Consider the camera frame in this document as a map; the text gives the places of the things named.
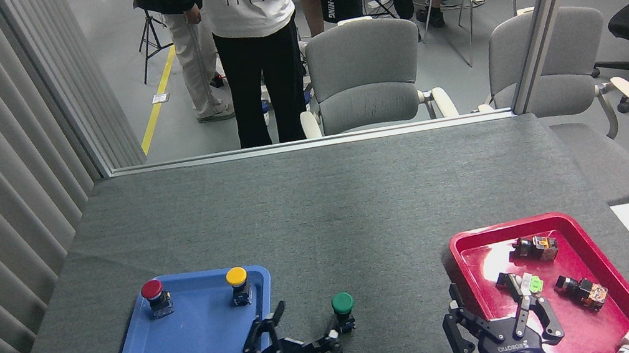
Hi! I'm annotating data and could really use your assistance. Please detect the green push button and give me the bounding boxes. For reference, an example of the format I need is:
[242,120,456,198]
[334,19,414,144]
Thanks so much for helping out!
[329,291,359,336]

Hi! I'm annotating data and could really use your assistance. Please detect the yellow push button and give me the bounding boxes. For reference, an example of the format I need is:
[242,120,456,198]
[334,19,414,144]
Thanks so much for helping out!
[224,265,255,309]

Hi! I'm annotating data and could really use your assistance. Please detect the red push button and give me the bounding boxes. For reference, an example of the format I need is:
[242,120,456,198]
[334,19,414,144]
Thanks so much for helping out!
[139,277,176,321]

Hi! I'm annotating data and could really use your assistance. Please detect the red plastic tray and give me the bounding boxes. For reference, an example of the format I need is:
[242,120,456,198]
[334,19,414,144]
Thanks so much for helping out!
[446,201,629,353]

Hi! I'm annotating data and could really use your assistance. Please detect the grey chair seat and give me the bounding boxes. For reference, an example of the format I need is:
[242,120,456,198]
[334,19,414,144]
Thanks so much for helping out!
[546,113,629,215]

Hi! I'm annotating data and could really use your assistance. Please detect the grey armchair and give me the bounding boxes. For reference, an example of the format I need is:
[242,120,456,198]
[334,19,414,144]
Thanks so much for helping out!
[287,6,460,141]
[464,0,629,160]

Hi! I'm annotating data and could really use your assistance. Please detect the black orange switch block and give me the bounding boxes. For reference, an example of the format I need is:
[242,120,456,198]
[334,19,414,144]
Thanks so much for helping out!
[511,232,560,267]
[553,268,612,317]

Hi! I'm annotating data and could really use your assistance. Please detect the silver frame rail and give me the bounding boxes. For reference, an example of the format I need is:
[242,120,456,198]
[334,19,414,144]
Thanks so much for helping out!
[110,105,515,181]

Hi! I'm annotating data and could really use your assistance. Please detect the silver frame post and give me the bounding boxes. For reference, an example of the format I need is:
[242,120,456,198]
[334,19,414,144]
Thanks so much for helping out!
[495,0,618,116]
[0,0,114,191]

